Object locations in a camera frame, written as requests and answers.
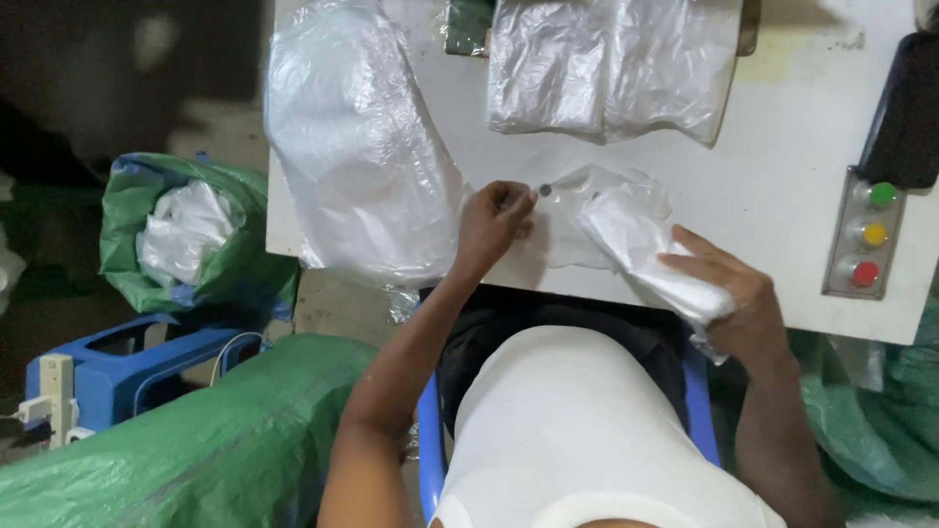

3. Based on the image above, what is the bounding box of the green sack with white plastic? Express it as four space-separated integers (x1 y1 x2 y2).
98 152 300 318

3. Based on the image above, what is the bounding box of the black machine housing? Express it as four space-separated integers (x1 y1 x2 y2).
854 31 939 193

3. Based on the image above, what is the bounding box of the white plastic bag bundle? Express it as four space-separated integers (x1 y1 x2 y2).
577 183 737 366

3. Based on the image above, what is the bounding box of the dark green packet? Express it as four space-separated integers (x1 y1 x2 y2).
445 0 497 57

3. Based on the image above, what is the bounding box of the green tarp sack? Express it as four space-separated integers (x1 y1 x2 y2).
796 289 939 528

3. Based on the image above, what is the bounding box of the large green woven sack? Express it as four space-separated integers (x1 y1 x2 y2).
0 333 381 528

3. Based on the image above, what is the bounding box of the person's white shirt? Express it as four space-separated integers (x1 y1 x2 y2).
430 325 787 528

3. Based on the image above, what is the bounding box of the clear plastic bag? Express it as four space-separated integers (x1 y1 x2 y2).
512 150 674 271

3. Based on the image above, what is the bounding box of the stack of clear plastic bags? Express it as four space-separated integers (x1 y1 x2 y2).
486 0 743 146

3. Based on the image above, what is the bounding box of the person's left hand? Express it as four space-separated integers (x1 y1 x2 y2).
452 179 541 284

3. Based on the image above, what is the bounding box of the large crumpled clear plastic sheet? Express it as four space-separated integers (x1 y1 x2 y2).
264 0 474 324

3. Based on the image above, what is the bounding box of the metal plate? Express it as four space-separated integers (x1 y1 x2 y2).
736 0 761 57

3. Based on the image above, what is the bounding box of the blue plastic stool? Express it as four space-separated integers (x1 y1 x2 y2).
24 314 267 435

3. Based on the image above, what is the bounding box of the white power strip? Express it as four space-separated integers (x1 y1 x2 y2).
16 352 98 450

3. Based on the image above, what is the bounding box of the white cable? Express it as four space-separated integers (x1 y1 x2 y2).
210 330 267 387

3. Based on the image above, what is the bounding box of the grey metal button panel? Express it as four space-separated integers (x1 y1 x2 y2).
821 166 908 301

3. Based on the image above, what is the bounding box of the person's right hand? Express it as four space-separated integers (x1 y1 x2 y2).
656 223 792 369

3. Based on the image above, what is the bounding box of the blue plastic chair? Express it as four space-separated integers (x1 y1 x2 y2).
416 323 723 525

